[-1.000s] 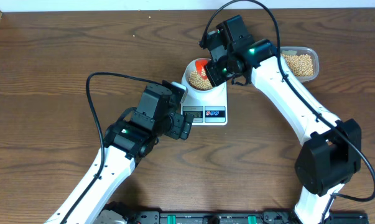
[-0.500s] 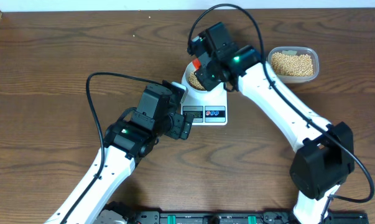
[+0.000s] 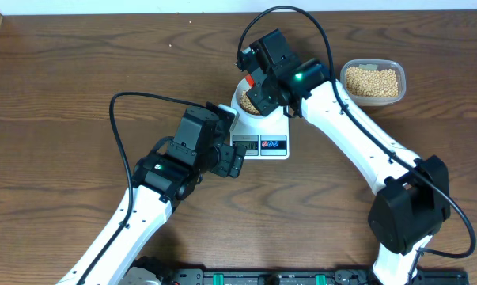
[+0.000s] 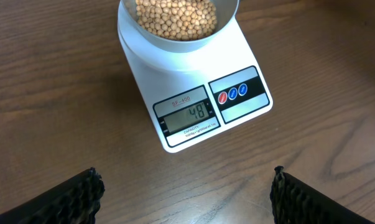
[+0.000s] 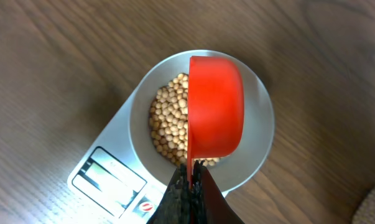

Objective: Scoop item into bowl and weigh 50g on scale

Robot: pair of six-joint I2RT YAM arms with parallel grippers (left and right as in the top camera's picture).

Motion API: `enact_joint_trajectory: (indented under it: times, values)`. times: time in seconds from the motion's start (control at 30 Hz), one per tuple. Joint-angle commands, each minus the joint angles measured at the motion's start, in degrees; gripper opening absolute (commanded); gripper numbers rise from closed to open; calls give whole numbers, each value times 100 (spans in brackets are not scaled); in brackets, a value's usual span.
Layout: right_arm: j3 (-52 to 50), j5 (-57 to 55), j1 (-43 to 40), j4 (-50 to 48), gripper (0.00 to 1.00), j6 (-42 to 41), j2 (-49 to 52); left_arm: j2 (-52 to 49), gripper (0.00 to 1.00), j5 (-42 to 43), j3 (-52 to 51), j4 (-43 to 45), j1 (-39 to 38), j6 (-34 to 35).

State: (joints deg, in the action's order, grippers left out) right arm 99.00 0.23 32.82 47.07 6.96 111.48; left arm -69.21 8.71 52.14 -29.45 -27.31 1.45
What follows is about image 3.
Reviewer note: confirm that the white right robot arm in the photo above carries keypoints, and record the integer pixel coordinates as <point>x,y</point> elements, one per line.
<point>411,194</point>

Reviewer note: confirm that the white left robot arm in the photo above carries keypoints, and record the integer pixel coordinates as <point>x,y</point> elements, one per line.
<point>162,179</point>

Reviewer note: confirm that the clear plastic container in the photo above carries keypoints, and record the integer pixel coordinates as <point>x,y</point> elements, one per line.
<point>376,64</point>

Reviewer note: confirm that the grey plastic bowl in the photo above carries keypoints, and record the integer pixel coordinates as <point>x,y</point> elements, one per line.
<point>242,87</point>

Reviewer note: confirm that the pile of soybeans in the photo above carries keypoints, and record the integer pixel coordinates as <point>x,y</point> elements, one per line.
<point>371,83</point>

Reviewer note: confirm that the white digital kitchen scale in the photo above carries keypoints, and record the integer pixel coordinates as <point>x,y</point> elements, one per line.
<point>263,139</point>

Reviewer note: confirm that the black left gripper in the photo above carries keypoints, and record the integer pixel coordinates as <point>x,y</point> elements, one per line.
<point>229,159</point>

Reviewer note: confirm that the soybeans in grey bowl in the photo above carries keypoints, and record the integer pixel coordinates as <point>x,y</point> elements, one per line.
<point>247,105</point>

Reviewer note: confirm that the red plastic measuring scoop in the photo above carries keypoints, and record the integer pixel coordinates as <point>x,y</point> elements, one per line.
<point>250,81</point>

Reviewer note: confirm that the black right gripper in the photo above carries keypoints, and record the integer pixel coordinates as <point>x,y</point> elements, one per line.
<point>255,96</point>

